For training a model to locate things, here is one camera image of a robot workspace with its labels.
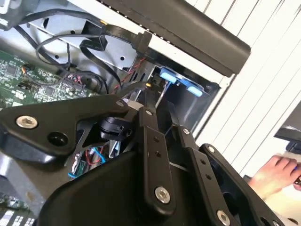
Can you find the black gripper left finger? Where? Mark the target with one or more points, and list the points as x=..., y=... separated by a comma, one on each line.
x=58, y=113

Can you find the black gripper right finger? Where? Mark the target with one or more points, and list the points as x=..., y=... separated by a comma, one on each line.
x=200, y=169

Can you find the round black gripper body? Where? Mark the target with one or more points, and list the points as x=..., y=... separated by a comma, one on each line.
x=105, y=200

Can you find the hard disk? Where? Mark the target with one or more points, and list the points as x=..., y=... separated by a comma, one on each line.
x=168, y=76

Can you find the person's hand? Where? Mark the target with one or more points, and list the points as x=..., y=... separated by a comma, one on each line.
x=275, y=174

